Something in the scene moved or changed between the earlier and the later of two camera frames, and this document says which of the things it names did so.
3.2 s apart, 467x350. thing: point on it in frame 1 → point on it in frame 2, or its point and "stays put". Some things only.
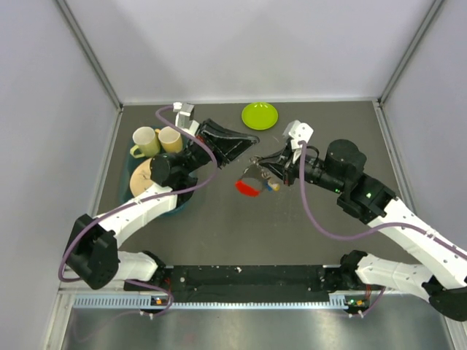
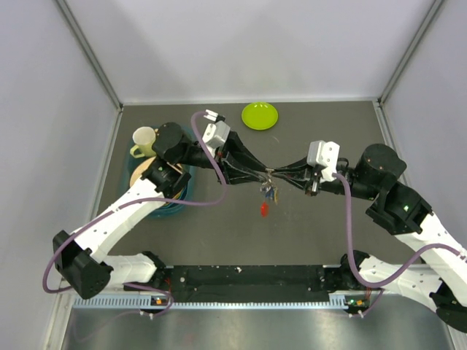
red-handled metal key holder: (252, 186) → (265, 188)
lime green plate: (259, 116) stays put
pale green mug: (147, 139) stays put
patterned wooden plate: (141, 179) stays put
